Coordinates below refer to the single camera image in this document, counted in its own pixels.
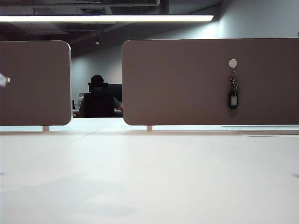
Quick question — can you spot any black left gripper taped finger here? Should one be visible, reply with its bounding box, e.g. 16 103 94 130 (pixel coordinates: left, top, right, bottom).
0 73 11 87

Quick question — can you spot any bunch of keys black fob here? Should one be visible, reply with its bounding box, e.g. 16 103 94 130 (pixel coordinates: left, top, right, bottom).
228 76 240 110

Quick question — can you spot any narrow brown desk partition panel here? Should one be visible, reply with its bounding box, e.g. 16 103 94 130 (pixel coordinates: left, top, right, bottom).
0 40 72 126

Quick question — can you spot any seated person in background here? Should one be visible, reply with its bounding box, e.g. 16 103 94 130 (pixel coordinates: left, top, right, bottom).
78 74 124 118

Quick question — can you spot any black office chair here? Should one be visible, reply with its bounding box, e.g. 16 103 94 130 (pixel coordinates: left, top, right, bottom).
83 82 115 118

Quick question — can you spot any black computer monitor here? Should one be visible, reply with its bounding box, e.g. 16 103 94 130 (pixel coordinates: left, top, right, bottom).
107 84 123 108

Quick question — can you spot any long linear ceiling light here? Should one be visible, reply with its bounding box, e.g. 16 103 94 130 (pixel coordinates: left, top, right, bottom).
0 15 214 23

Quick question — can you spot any wide brown desk partition panel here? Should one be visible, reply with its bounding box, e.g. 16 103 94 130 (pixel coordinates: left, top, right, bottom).
121 38 299 126

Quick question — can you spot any white adhesive wall hook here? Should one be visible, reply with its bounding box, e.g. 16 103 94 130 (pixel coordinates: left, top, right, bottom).
228 58 239 74

